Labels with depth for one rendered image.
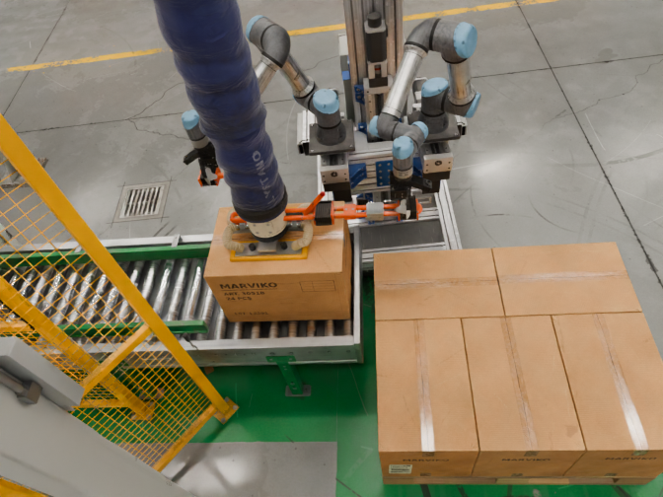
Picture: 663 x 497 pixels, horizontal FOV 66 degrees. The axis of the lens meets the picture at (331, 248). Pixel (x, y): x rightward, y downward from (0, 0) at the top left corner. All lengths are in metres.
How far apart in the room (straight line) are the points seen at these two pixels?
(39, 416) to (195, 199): 2.73
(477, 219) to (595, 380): 1.48
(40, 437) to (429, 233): 2.35
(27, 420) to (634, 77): 4.62
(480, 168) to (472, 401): 2.03
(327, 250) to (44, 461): 1.27
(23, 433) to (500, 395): 1.72
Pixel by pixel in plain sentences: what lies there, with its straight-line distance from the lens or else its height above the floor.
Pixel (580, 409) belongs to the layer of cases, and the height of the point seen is 0.54.
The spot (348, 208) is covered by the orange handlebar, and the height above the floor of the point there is 1.09.
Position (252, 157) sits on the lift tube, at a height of 1.49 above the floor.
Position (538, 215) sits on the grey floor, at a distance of 3.62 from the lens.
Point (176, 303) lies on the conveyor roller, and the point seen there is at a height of 0.55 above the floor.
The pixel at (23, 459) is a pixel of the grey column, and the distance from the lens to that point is 1.45.
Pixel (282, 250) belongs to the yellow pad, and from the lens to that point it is 2.18.
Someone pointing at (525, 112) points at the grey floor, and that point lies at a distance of 4.38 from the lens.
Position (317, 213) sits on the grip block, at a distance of 2.12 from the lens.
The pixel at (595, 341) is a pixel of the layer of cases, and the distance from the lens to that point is 2.52.
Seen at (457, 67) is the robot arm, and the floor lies 1.48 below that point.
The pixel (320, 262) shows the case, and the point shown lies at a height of 0.95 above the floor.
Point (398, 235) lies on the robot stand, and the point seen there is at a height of 0.21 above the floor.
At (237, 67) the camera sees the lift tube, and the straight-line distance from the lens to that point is 1.64.
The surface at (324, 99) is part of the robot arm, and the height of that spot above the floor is 1.26.
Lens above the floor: 2.67
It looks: 52 degrees down
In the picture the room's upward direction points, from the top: 11 degrees counter-clockwise
